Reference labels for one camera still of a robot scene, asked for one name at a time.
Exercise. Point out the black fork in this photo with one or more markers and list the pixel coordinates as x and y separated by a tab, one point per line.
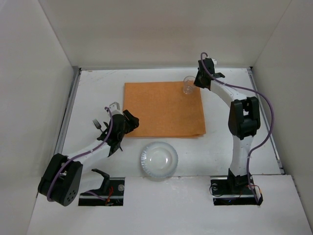
97	125

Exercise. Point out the left aluminium rail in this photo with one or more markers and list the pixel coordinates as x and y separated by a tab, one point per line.
59	145

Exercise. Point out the right aluminium rail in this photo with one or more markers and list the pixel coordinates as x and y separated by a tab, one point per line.
265	120

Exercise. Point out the clear drinking glass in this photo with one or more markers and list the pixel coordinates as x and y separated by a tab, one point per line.
188	84

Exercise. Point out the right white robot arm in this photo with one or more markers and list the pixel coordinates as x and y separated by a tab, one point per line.
243	124

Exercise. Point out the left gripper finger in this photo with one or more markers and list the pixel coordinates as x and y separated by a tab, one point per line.
129	116
131	124

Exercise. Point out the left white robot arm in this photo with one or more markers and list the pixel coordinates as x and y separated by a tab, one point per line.
67	176

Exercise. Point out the white ceramic plate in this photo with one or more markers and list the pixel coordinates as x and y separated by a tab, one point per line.
159	159

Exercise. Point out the orange cloth placemat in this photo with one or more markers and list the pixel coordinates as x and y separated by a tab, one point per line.
164	110

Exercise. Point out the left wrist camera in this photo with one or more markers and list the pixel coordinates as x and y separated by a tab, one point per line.
115	106

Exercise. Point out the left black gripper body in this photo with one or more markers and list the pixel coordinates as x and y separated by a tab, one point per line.
113	138

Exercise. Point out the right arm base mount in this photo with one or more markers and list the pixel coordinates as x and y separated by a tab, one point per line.
224	195

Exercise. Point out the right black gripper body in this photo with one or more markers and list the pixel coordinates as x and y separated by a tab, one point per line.
202	80

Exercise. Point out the aluminium rail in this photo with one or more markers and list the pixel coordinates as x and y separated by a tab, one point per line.
59	145
265	120

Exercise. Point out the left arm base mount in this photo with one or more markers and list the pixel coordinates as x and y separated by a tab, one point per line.
112	197

